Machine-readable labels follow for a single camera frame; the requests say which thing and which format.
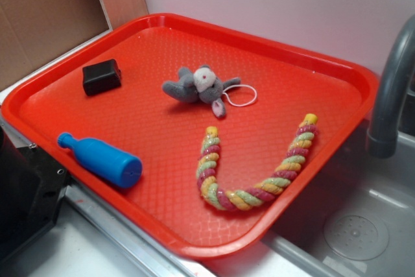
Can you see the grey toy sink basin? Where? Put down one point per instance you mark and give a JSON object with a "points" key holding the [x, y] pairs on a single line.
{"points": [[356, 216]]}

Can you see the blue plastic bottle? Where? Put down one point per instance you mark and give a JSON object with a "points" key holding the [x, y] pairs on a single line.
{"points": [[106, 161]]}

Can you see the black rectangular block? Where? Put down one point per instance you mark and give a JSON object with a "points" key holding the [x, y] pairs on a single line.
{"points": [[101, 77]]}

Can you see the grey toy faucet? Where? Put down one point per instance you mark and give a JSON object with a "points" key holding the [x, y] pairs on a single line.
{"points": [[393, 110]]}

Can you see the grey plush mouse toy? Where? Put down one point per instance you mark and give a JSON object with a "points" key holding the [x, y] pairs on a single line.
{"points": [[203, 85]]}

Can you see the brown cardboard panel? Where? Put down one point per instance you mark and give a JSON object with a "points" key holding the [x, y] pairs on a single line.
{"points": [[37, 32]]}

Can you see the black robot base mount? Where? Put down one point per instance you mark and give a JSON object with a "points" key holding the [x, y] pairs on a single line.
{"points": [[32, 188]]}

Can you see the red plastic tray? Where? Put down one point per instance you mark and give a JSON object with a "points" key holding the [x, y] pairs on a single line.
{"points": [[167, 135]]}

